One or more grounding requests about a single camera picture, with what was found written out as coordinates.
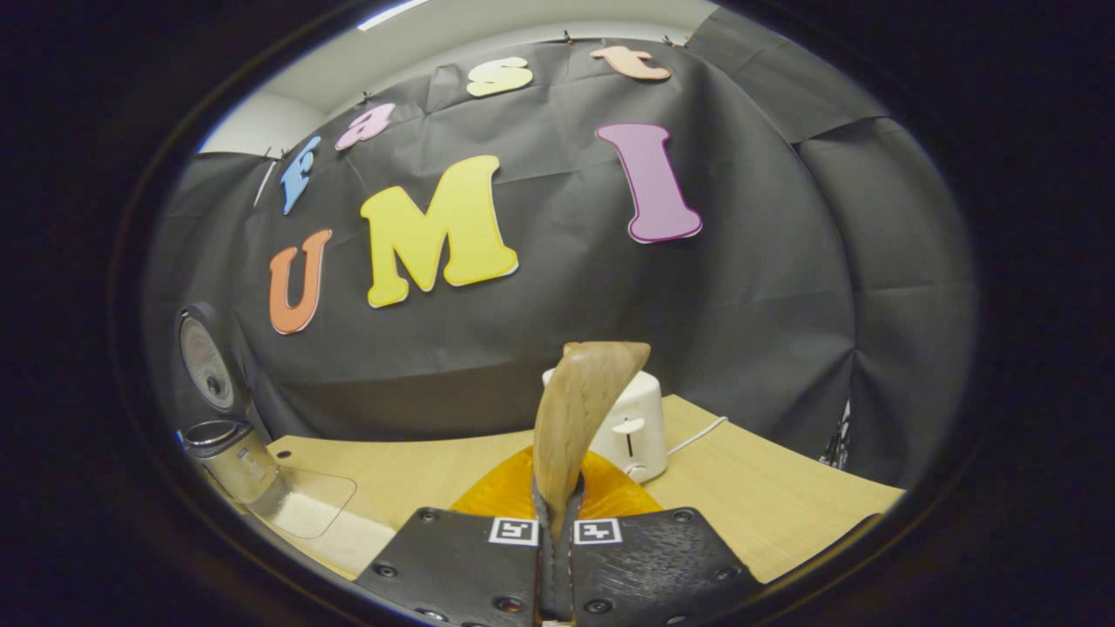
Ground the clear plastic container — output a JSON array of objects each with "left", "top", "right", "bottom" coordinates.
[{"left": 247, "top": 466, "right": 402, "bottom": 580}]

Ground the white toaster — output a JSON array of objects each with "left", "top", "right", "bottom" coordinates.
[{"left": 542, "top": 367, "right": 670, "bottom": 485}]

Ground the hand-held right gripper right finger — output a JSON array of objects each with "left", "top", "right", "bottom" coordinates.
[{"left": 557, "top": 448, "right": 767, "bottom": 627}]

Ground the white uncooked rice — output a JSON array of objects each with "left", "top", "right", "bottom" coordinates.
[{"left": 292, "top": 501, "right": 397, "bottom": 576}]

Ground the white toaster power cord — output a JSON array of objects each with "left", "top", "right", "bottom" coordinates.
[{"left": 623, "top": 415, "right": 728, "bottom": 475}]

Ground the black and silver rice cooker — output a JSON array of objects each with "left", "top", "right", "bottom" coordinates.
[{"left": 174, "top": 302, "right": 281, "bottom": 506}]

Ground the wooden spoon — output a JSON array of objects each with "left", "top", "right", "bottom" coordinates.
[{"left": 531, "top": 340, "right": 652, "bottom": 545}]

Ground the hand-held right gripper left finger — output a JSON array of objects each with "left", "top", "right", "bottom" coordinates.
[{"left": 353, "top": 446, "right": 558, "bottom": 627}]

